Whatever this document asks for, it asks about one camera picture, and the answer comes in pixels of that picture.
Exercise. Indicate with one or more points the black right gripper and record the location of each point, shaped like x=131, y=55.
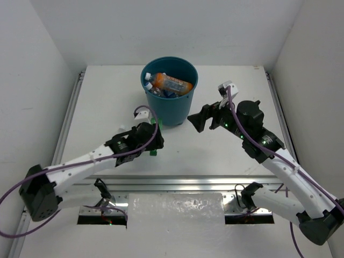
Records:
x=199, y=119

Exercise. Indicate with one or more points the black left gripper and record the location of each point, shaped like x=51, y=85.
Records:
x=155, y=138

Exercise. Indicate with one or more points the crushed green plastic bottle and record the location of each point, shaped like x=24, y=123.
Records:
x=152, y=121

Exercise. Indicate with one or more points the clear bottle white cap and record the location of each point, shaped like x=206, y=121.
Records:
x=154, y=90

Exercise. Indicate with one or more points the orange bottle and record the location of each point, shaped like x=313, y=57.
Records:
x=168, y=83

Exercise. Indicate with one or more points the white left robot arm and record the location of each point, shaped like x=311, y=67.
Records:
x=43, y=188

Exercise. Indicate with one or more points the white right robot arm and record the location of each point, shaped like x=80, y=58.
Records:
x=318, y=214

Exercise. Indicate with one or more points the teal plastic bin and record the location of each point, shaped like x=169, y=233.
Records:
x=172, y=111

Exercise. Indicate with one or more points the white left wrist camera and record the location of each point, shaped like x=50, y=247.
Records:
x=142, y=116

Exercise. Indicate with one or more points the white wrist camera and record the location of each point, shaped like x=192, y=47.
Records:
x=224, y=89
x=142, y=116

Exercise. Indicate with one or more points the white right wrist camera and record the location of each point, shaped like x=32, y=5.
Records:
x=224, y=89

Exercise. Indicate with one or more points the aluminium table frame rails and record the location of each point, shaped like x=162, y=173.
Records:
x=175, y=200

